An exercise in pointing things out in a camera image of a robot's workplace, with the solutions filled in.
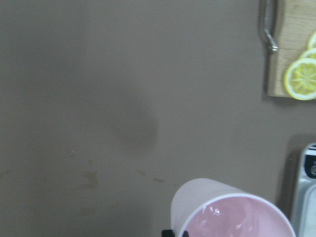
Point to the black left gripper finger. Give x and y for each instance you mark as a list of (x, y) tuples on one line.
[(166, 233)]

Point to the pink plastic cup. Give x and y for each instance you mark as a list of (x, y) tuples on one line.
[(207, 208)]

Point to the digital kitchen scale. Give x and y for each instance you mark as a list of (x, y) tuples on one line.
[(303, 210)]

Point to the lemon slice front left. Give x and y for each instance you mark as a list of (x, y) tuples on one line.
[(300, 79)]

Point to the lemon slice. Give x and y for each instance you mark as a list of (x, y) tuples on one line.
[(310, 53), (300, 79), (312, 41)]

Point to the lemon slice middle left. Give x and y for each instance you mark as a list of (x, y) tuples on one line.
[(310, 53)]

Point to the lemon slice upper left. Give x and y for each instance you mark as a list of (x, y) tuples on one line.
[(312, 41)]

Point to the wooden cutting board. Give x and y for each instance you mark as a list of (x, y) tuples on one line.
[(285, 27)]

